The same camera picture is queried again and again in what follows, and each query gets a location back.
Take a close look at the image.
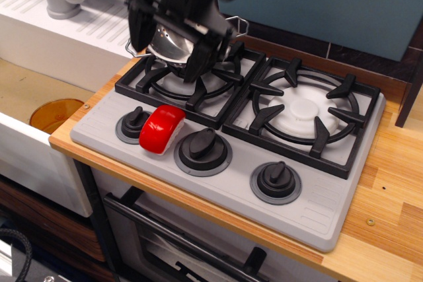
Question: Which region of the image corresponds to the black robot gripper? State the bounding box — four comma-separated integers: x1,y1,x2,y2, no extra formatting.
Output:
127,0,235,83

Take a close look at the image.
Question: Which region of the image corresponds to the steel colander bowl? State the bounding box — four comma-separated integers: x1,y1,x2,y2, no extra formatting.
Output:
125,16,249,67

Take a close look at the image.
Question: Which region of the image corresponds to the black left burner grate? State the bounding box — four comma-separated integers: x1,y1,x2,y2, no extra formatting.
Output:
115,42,265,129

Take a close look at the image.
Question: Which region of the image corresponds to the black burner grate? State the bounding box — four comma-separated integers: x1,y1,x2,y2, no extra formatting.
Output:
115,42,265,129
223,57,385,179

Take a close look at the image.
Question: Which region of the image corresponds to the red white toy sushi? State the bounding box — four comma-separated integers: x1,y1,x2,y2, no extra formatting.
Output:
139,105,186,155

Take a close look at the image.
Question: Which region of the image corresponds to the black left stove knob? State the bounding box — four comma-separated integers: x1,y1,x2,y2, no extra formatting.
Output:
115,106,151,145

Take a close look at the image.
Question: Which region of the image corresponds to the black stove knob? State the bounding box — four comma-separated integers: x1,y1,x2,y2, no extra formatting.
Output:
115,106,151,145
174,127,233,177
250,161,302,205

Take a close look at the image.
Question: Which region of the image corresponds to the black middle stove knob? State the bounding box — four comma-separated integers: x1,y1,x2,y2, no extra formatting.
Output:
174,127,233,177

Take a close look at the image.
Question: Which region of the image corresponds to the white toy sink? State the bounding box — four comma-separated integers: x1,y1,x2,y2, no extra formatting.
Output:
1,0,131,217

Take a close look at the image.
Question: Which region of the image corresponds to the orange plastic plate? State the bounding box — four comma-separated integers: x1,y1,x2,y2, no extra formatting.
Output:
29,98,84,134

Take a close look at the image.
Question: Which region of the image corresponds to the grey toy stove top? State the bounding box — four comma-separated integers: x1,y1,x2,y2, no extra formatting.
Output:
70,49,386,252

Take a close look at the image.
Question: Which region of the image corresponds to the black right burner grate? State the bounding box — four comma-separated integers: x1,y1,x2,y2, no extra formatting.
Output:
223,57,385,179

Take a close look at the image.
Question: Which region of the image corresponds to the black right stove knob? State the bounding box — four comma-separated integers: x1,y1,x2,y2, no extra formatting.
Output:
250,161,302,205

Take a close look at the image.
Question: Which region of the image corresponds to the toy oven door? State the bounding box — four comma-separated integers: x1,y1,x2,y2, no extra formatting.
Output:
103,187,328,281

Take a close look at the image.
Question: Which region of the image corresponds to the black braided cable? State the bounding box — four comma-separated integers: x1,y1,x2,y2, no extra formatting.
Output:
0,228,33,279

